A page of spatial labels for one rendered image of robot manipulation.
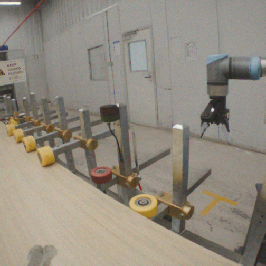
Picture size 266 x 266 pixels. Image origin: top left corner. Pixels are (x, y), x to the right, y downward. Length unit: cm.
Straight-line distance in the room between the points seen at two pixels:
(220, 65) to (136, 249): 69
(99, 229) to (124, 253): 10
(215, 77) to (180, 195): 47
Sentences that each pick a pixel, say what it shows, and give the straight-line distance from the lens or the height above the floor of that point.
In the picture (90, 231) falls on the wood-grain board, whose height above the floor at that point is 90.
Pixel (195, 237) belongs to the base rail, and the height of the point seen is 70.
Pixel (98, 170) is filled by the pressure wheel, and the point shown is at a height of 90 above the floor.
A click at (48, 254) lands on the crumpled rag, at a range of 50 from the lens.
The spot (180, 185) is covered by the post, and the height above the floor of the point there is 93.
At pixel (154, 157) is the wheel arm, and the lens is 96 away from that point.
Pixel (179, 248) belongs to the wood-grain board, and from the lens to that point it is 47.
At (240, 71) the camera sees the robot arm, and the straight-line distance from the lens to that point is 83.
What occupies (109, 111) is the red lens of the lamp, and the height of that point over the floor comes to 113.
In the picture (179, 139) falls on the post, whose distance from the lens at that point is 56.
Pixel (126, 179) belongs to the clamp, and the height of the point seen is 87.
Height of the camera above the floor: 126
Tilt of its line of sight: 18 degrees down
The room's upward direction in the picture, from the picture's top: 5 degrees counter-clockwise
